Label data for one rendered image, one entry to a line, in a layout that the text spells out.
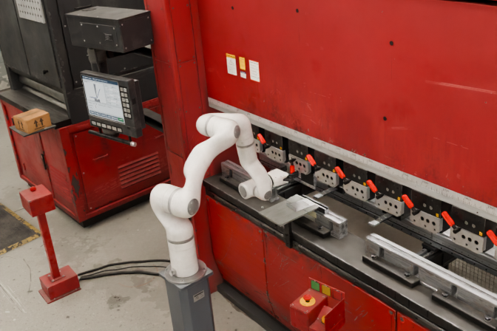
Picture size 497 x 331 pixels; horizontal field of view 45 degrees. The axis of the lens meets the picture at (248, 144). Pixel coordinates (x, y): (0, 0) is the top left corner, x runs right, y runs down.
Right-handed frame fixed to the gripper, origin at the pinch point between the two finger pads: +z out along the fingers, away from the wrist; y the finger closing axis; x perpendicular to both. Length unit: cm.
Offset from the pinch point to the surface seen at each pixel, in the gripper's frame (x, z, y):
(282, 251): -47.9, -6.8, -2.7
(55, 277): -105, -91, -158
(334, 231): -27.6, 5.1, 26.0
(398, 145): 33, 4, 67
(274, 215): -18.4, -16.1, 3.8
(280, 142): 11.8, 3.8, -11.8
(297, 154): 9.1, 3.8, 1.6
